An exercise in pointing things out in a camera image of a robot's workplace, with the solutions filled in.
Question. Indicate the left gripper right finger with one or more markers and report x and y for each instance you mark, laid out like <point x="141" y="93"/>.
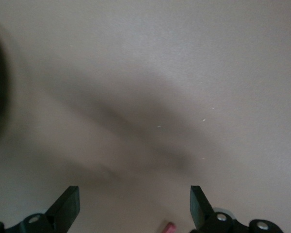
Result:
<point x="198" y="208"/>

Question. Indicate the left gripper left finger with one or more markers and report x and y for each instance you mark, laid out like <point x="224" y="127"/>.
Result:
<point x="68" y="206"/>

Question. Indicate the dark red letter l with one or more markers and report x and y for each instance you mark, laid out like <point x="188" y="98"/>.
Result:
<point x="170" y="228"/>

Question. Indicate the brown table cover mat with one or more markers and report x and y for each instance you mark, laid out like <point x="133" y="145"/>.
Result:
<point x="160" y="48"/>

